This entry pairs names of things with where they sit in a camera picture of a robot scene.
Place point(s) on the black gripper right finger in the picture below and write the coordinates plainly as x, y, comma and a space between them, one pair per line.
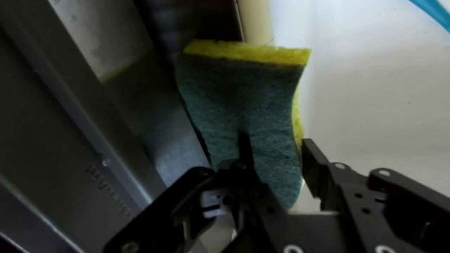
375, 201

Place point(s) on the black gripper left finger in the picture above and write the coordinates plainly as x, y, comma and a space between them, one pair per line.
164, 220

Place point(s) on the blue plastic knife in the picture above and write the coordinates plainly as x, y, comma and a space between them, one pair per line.
434, 13

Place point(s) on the yellow green scrub sponge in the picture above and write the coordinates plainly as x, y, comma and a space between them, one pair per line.
248, 121

